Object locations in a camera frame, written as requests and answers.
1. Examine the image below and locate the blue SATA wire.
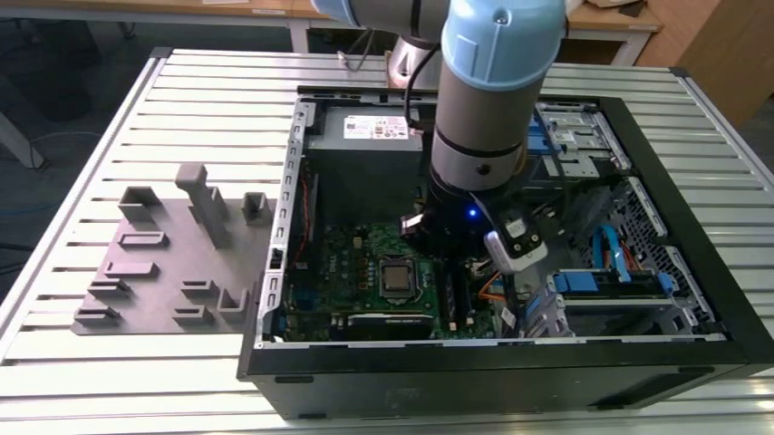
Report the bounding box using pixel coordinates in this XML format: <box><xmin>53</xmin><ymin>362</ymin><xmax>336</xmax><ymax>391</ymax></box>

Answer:
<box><xmin>589</xmin><ymin>225</ymin><xmax>631</xmax><ymax>283</ymax></box>

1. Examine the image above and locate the grey parts rack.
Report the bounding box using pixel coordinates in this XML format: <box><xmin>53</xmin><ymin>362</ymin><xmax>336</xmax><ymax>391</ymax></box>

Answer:
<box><xmin>70</xmin><ymin>162</ymin><xmax>278</xmax><ymax>337</ymax></box>

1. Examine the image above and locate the black camera cable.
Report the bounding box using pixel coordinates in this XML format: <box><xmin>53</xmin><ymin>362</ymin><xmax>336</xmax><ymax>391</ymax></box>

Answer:
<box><xmin>401</xmin><ymin>43</ymin><xmax>442</xmax><ymax>135</ymax></box>

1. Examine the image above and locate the white power supply label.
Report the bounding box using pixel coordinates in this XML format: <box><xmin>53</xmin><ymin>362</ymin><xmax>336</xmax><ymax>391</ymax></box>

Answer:
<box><xmin>341</xmin><ymin>115</ymin><xmax>418</xmax><ymax>140</ymax></box>

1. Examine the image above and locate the black graphics card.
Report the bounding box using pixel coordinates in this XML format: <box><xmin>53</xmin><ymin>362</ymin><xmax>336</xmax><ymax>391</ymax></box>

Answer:
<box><xmin>346</xmin><ymin>311</ymin><xmax>436</xmax><ymax>341</ymax></box>

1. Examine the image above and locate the grey power supply unit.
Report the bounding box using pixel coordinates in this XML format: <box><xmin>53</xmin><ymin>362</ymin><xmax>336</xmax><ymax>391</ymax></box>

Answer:
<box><xmin>304</xmin><ymin>106</ymin><xmax>437</xmax><ymax>218</ymax></box>

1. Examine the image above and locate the CPU socket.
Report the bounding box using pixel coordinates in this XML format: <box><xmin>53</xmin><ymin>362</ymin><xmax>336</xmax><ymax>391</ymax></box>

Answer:
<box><xmin>374</xmin><ymin>256</ymin><xmax>421</xmax><ymax>305</ymax></box>

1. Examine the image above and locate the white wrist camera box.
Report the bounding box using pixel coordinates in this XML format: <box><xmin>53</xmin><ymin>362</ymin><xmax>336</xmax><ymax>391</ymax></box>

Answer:
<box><xmin>483</xmin><ymin>216</ymin><xmax>549</xmax><ymax>274</ymax></box>

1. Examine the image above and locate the black PC case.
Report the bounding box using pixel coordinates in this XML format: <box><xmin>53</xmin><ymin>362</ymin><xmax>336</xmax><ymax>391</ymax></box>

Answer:
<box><xmin>234</xmin><ymin>83</ymin><xmax>774</xmax><ymax>421</ymax></box>

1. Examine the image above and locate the thin hanging cable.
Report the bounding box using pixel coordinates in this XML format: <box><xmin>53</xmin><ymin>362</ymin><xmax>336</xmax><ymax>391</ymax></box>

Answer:
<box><xmin>334</xmin><ymin>26</ymin><xmax>377</xmax><ymax>73</ymax></box>

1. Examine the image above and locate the brown wooden cabinet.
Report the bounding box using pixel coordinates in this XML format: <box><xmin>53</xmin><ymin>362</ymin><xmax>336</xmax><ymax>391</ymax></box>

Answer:
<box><xmin>637</xmin><ymin>0</ymin><xmax>774</xmax><ymax>131</ymax></box>

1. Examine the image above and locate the white table leg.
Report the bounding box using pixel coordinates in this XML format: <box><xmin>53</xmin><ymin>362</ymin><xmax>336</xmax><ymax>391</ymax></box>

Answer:
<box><xmin>0</xmin><ymin>111</ymin><xmax>46</xmax><ymax>169</ymax></box>

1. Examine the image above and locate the orange wire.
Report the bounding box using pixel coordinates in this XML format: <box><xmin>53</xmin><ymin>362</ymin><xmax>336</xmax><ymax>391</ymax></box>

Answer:
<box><xmin>476</xmin><ymin>271</ymin><xmax>515</xmax><ymax>303</ymax></box>

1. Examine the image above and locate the grey metal drive cage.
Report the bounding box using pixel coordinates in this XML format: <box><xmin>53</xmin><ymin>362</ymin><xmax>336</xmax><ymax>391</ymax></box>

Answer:
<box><xmin>519</xmin><ymin>102</ymin><xmax>629</xmax><ymax>200</ymax></box>

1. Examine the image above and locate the red wire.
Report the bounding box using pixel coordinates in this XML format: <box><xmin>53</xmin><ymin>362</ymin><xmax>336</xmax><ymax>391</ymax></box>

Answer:
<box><xmin>293</xmin><ymin>171</ymin><xmax>320</xmax><ymax>268</ymax></box>

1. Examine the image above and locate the green motherboard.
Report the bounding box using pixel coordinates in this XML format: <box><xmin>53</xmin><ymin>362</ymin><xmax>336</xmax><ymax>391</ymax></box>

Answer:
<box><xmin>282</xmin><ymin>221</ymin><xmax>515</xmax><ymax>341</ymax></box>

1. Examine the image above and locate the blue disk carrier with disk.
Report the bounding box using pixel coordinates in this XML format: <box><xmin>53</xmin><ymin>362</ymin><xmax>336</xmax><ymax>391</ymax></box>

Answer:
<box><xmin>553</xmin><ymin>270</ymin><xmax>676</xmax><ymax>298</ymax></box>

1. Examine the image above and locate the grey metal disk bay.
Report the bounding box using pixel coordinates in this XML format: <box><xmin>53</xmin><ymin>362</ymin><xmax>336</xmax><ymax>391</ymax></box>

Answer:
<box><xmin>521</xmin><ymin>269</ymin><xmax>717</xmax><ymax>339</ymax></box>

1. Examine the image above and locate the wooden desk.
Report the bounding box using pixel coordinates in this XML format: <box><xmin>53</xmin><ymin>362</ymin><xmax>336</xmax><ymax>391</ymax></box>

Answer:
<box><xmin>0</xmin><ymin>0</ymin><xmax>664</xmax><ymax>67</ymax></box>

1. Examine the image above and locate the dark office chair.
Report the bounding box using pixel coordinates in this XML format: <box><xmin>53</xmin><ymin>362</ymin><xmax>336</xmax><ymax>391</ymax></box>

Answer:
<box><xmin>0</xmin><ymin>17</ymin><xmax>101</xmax><ymax>121</ymax></box>

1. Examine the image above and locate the silver CPU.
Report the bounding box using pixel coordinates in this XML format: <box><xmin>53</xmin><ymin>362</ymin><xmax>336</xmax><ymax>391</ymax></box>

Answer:
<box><xmin>380</xmin><ymin>264</ymin><xmax>416</xmax><ymax>291</ymax></box>

